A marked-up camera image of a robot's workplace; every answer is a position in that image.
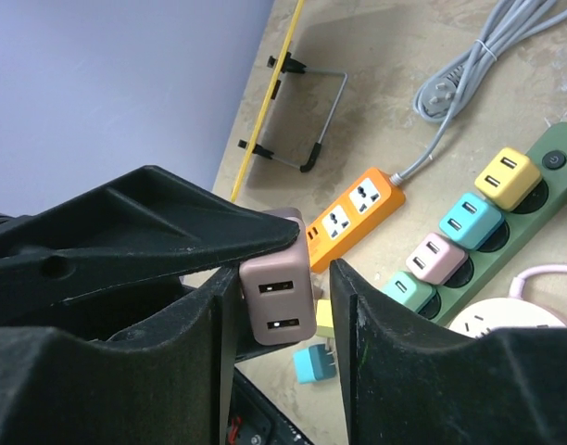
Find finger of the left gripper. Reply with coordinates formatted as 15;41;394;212
0;166;299;315

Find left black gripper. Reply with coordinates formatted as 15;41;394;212
227;263;313;445

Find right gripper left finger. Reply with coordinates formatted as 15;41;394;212
0;268;240;444

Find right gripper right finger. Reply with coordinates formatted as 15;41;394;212
330;260;567;444

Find teal usb charger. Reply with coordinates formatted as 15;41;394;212
439;192;504;250

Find yellow usb charger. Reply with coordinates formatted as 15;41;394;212
474;146;542;211

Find teal charger front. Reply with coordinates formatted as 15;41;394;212
293;344;337;384

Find yellow charger front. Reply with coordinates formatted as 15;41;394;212
316;299;334;355

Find pink round power strip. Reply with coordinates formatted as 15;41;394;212
448;298;567;338

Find orange power strip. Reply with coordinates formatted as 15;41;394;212
306;167;406;273

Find white yellow drawing board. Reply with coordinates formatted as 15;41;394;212
230;1;348;202

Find green power strip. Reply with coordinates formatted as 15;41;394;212
419;122;567;325

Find pink power cable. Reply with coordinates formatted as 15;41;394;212
509;175;567;302

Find grey power cable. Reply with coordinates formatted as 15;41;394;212
389;0;567;186

